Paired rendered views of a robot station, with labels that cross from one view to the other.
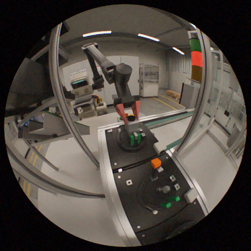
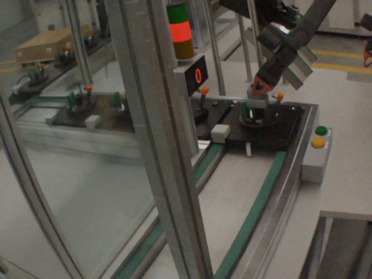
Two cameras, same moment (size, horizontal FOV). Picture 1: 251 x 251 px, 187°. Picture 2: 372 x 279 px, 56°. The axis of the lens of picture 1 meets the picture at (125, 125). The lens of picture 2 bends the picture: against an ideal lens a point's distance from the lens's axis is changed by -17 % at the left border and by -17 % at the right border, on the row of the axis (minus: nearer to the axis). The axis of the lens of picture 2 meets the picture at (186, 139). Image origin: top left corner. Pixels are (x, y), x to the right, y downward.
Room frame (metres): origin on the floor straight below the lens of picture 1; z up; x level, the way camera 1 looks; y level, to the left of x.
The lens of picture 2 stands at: (0.88, -0.97, 1.61)
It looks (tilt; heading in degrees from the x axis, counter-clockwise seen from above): 31 degrees down; 136
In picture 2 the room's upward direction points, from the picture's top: 11 degrees counter-clockwise
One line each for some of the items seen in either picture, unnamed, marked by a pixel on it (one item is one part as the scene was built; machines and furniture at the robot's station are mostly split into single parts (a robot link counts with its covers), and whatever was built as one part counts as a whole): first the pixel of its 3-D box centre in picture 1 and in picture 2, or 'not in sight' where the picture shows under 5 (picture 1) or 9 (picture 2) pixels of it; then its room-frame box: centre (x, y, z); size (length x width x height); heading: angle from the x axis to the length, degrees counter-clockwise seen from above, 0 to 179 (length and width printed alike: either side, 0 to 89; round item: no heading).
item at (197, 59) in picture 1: (198, 60); (180, 30); (0.17, -0.24, 1.33); 0.05 x 0.05 x 0.05
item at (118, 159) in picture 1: (131, 140); (260, 123); (0.24, -0.02, 0.96); 0.24 x 0.24 x 0.02; 15
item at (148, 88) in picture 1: (139, 78); not in sight; (5.53, -1.24, 1.13); 2.66 x 1.46 x 2.25; 15
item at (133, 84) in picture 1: (128, 79); not in sight; (3.65, -0.31, 1.12); 0.80 x 0.54 x 2.25; 105
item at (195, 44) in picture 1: (197, 48); (176, 13); (0.17, -0.24, 1.38); 0.05 x 0.05 x 0.05
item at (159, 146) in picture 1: (159, 148); (221, 134); (0.17, -0.14, 0.97); 0.05 x 0.05 x 0.04; 15
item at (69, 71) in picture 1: (76, 89); not in sight; (3.03, 2.01, 1.12); 0.80 x 0.54 x 2.25; 105
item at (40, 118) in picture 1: (34, 125); not in sight; (1.54, 4.76, 0.49); 1.26 x 0.87 x 0.98; 17
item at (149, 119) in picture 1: (156, 121); (284, 195); (0.46, -0.25, 0.91); 0.89 x 0.06 x 0.11; 105
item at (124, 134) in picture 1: (131, 137); (259, 117); (0.24, -0.02, 0.98); 0.14 x 0.14 x 0.02
